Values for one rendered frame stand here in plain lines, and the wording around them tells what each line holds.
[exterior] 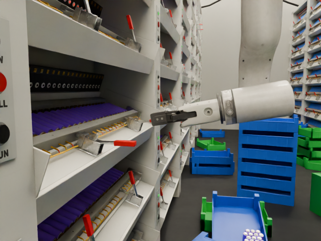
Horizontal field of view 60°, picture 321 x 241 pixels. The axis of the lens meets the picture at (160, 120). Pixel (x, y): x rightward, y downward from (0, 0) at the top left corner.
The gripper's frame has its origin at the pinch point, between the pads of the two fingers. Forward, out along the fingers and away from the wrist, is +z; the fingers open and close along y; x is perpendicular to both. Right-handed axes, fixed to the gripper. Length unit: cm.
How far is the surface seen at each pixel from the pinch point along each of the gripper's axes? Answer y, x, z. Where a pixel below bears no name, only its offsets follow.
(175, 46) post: 86, 32, 2
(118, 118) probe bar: -4.9, 1.8, 9.1
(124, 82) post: 15.9, 12.0, 12.6
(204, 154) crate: 153, -45, 0
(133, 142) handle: -27.2, -1.3, -0.6
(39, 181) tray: -44.6, -1.4, 4.4
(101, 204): -11.9, -16.6, 14.3
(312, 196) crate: 80, -57, -55
